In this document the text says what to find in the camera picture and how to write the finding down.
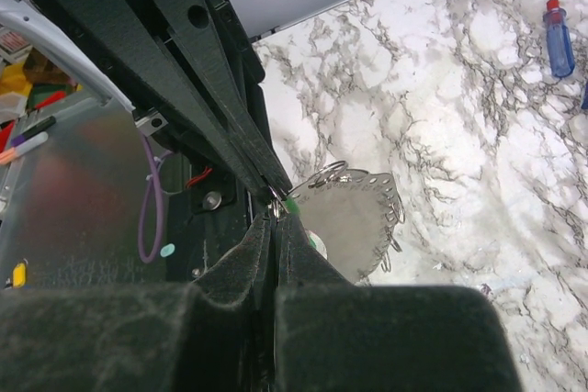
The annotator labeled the green capped key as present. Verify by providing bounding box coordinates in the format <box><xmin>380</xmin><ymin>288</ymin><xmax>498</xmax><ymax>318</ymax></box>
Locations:
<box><xmin>269</xmin><ymin>186</ymin><xmax>300</xmax><ymax>219</ymax></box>

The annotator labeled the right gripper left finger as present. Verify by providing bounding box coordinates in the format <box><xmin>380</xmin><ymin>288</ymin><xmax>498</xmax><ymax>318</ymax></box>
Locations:
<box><xmin>1</xmin><ymin>215</ymin><xmax>274</xmax><ymax>391</ymax></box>

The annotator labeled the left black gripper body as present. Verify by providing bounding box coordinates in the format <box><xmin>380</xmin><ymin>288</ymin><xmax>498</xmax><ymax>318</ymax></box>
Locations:
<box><xmin>13</xmin><ymin>0</ymin><xmax>267</xmax><ymax>168</ymax></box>

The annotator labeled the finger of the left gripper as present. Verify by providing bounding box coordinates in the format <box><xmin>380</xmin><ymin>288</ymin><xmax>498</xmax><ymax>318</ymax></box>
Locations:
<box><xmin>36</xmin><ymin>0</ymin><xmax>272</xmax><ymax>200</ymax></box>
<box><xmin>152</xmin><ymin>0</ymin><xmax>292</xmax><ymax>193</ymax></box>

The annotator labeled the blue red screwdriver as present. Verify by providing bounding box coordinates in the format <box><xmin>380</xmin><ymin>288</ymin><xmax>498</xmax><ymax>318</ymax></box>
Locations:
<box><xmin>543</xmin><ymin>0</ymin><xmax>575</xmax><ymax>78</ymax></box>

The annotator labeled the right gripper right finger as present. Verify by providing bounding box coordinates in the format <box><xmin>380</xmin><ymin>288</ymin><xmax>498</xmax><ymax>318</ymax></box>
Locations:
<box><xmin>274</xmin><ymin>215</ymin><xmax>522</xmax><ymax>391</ymax></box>

